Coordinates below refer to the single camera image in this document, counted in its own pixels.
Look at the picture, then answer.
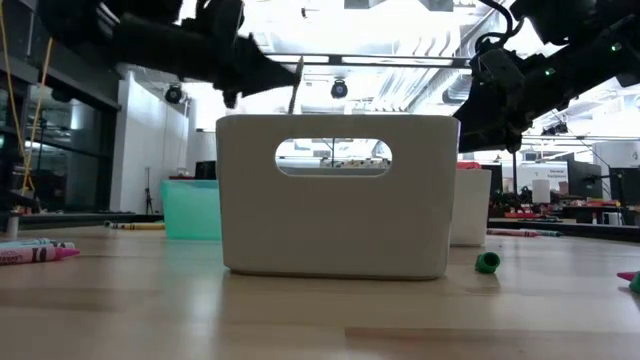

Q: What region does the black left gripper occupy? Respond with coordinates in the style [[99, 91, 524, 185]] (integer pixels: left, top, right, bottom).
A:
[[182, 0, 302, 109]]

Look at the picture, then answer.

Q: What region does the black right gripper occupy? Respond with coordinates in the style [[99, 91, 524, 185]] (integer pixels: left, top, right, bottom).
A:
[[452, 47, 561, 154]]

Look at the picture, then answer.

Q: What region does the grey plastic bin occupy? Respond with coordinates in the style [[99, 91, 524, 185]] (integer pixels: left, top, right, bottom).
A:
[[215, 114, 461, 281]]

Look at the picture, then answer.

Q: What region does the yellow crayon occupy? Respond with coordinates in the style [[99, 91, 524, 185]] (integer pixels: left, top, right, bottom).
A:
[[103, 220, 167, 232]]

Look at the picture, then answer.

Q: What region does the black background stand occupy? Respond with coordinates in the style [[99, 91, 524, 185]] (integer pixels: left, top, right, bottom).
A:
[[492, 132, 524, 211]]

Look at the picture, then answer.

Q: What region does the black ceiling spotlight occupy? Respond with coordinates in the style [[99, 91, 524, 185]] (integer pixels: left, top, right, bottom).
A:
[[541, 121, 570, 137]]

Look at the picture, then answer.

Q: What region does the white sign board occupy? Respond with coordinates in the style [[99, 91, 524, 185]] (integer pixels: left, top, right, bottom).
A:
[[517, 161, 569, 191]]

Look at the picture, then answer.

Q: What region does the white plastic bin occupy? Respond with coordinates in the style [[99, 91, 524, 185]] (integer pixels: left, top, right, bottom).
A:
[[449, 168, 493, 247]]

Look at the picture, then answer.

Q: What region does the white box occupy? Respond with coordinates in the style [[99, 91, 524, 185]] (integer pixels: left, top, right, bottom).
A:
[[531, 178, 552, 204]]

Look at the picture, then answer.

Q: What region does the cluttered background workbench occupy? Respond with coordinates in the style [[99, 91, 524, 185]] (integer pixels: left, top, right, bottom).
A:
[[489, 184, 640, 227]]

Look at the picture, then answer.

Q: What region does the black computer monitor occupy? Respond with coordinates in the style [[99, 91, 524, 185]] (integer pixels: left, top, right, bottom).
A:
[[566, 159, 604, 200], [608, 166, 640, 207]]

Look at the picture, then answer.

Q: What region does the black background box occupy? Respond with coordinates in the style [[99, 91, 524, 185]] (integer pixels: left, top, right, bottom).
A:
[[193, 160, 218, 181]]

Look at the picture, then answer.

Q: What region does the green plastic bin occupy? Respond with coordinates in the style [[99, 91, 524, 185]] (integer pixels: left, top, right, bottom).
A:
[[159, 179, 223, 242]]

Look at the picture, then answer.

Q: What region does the black tripod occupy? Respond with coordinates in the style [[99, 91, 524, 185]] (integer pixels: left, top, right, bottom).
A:
[[143, 167, 156, 215]]

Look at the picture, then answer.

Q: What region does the light blue crayon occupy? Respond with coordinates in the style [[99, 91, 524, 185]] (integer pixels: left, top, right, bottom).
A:
[[0, 238, 54, 250]]

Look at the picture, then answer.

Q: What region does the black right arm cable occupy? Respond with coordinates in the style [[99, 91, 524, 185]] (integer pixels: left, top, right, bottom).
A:
[[473, 0, 517, 57]]

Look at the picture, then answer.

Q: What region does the yellow cable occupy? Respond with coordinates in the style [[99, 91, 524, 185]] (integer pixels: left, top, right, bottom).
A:
[[0, 0, 54, 197]]

